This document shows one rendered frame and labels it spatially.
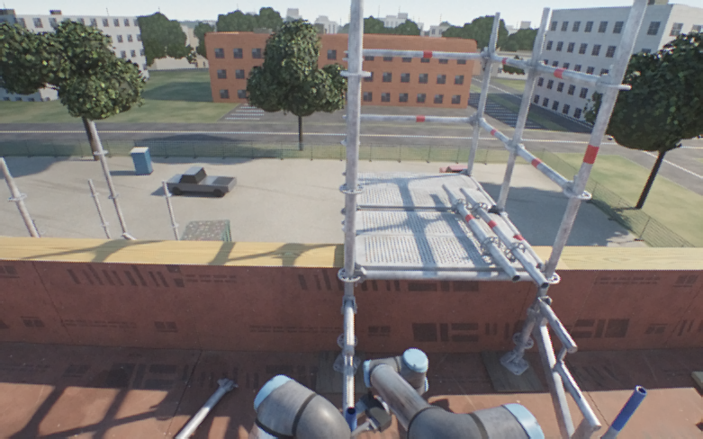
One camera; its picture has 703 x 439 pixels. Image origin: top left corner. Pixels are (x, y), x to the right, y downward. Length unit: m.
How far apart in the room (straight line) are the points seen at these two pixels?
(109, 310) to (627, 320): 3.34
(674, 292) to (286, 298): 2.44
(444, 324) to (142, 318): 1.90
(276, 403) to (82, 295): 1.86
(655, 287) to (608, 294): 0.31
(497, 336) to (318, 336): 1.17
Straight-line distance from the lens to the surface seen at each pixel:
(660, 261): 2.87
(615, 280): 2.63
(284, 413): 1.03
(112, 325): 2.76
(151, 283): 2.37
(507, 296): 2.35
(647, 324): 3.08
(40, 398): 2.85
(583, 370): 2.86
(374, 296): 2.14
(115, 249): 2.51
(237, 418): 2.28
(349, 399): 1.78
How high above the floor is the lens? 1.89
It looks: 29 degrees down
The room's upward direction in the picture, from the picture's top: 2 degrees clockwise
